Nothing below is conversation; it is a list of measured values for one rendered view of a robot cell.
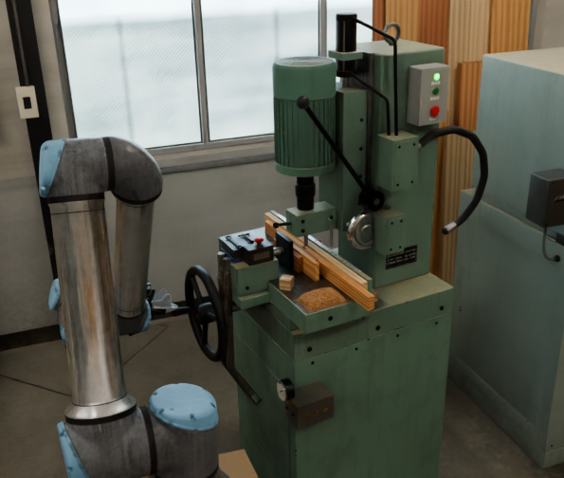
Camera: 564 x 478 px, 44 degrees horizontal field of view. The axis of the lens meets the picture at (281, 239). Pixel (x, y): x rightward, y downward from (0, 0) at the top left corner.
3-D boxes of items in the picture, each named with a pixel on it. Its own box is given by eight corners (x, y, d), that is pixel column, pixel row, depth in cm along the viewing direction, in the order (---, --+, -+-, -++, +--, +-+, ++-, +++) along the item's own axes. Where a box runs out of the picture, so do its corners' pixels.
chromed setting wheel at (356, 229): (344, 251, 208) (344, 212, 203) (378, 243, 213) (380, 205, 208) (349, 255, 205) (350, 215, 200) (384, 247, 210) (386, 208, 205)
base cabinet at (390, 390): (239, 464, 264) (229, 297, 235) (368, 415, 288) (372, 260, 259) (297, 548, 227) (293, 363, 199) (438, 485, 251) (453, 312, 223)
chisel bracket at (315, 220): (285, 234, 214) (284, 209, 210) (325, 225, 219) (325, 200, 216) (297, 243, 208) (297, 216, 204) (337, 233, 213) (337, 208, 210)
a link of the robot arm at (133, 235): (160, 121, 154) (143, 307, 202) (101, 124, 149) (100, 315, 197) (172, 156, 147) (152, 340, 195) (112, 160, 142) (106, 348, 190)
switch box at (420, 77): (405, 122, 202) (408, 65, 195) (433, 118, 206) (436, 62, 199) (418, 127, 197) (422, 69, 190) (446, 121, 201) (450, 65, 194)
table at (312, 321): (191, 259, 233) (191, 242, 231) (274, 240, 246) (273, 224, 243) (275, 344, 184) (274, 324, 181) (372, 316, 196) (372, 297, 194)
